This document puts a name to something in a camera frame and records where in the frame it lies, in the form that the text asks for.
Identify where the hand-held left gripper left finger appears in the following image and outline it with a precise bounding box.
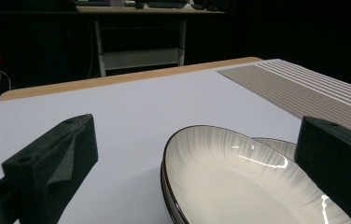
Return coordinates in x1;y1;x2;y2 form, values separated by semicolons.
1;113;99;224

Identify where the white cable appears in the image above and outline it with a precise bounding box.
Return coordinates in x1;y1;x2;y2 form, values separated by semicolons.
0;68;13;91

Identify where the white board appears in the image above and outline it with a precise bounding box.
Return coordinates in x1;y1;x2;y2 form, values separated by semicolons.
0;58;303;224

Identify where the black keyboard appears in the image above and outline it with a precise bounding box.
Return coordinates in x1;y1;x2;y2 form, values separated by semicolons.
147;1;187;9

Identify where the striped woven placemat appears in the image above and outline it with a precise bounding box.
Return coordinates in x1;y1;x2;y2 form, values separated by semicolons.
216;59;351;135

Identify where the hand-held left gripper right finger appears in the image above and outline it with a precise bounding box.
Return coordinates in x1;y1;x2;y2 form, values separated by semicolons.
294;116;351;224

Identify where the wooden table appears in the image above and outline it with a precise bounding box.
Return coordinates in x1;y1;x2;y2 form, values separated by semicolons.
0;56;263;102

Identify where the white ribbed plate dark rim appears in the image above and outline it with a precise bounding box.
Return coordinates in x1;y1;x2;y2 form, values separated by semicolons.
160;136;298;224
161;124;351;224

